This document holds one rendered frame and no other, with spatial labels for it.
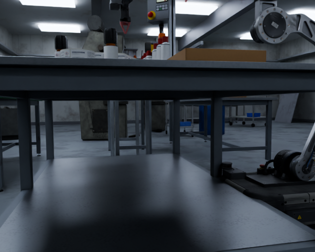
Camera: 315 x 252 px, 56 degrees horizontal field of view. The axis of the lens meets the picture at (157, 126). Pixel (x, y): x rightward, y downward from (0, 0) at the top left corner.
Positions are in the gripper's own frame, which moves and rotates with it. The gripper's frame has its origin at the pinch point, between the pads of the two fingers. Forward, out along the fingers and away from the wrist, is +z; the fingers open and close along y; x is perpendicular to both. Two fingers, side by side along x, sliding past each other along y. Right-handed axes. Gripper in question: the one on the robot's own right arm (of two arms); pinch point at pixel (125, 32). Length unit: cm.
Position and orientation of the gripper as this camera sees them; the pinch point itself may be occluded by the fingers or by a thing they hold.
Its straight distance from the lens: 209.8
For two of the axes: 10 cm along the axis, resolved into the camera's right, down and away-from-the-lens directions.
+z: 0.1, 10.0, 0.9
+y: 1.8, 0.8, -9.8
